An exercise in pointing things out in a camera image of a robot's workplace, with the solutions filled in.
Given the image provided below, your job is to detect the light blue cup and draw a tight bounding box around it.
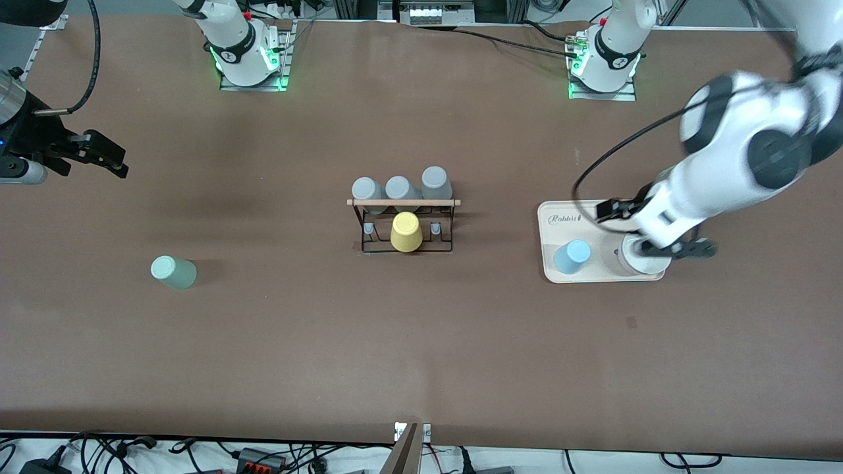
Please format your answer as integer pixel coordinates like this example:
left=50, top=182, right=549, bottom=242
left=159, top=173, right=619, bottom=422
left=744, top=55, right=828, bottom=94
left=553, top=240, right=592, bottom=277

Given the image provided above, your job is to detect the pale green cup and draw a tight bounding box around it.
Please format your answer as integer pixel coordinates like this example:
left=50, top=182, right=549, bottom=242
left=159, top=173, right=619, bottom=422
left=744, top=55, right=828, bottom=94
left=150, top=255, right=198, bottom=291

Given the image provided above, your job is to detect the beige plastic tray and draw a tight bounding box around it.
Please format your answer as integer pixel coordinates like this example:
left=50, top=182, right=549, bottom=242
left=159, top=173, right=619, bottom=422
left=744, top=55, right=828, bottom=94
left=537, top=199, right=666, bottom=284

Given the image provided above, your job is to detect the white bowl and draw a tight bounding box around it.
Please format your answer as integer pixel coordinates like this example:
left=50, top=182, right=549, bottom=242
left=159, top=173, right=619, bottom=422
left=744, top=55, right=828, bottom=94
left=618, top=234, right=673, bottom=276

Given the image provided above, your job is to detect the grey cup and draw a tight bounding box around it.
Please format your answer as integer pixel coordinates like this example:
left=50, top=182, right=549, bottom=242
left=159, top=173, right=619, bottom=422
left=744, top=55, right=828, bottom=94
left=352, top=176, right=386, bottom=215
left=385, top=175, right=422, bottom=213
left=421, top=166, right=454, bottom=200

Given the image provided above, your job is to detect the yellow cup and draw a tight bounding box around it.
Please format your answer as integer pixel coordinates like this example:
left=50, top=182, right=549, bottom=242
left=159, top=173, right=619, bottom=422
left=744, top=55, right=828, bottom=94
left=391, top=211, right=423, bottom=253

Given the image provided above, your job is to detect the grey control box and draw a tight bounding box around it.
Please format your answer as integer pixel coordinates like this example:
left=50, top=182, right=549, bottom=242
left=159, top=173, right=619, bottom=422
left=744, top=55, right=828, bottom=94
left=398, top=0, right=476, bottom=26

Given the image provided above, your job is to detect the black power adapter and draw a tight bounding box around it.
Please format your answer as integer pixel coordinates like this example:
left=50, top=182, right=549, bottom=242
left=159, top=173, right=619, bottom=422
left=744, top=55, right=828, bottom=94
left=18, top=457, right=72, bottom=474

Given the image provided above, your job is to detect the black power strip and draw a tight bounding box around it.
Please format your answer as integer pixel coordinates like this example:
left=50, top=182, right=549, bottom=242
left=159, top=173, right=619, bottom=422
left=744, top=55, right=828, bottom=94
left=236, top=447, right=288, bottom=474

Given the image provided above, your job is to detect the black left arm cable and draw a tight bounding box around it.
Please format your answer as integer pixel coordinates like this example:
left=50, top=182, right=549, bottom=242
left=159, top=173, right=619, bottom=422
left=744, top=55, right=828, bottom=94
left=571, top=79, right=791, bottom=232

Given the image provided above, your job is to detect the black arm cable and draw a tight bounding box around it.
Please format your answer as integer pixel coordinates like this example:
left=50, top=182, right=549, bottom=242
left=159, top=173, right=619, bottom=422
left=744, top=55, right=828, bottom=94
left=571, top=79, right=791, bottom=232
left=33, top=0, right=101, bottom=117

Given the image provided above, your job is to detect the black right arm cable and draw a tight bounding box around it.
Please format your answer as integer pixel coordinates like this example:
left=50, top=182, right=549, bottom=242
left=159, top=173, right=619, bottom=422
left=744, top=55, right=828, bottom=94
left=33, top=0, right=101, bottom=117

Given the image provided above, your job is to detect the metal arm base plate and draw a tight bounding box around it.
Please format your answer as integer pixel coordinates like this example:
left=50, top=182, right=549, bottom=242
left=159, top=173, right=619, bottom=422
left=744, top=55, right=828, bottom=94
left=219, top=20, right=294, bottom=92
left=568, top=30, right=638, bottom=102

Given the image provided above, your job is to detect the black cable on table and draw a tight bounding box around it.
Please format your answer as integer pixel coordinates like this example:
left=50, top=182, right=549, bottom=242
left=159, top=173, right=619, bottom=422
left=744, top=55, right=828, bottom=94
left=415, top=21, right=584, bottom=59

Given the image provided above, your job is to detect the black wire cup rack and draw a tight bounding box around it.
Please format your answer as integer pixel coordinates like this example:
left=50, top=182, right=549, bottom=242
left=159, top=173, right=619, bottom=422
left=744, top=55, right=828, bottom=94
left=347, top=197, right=462, bottom=256

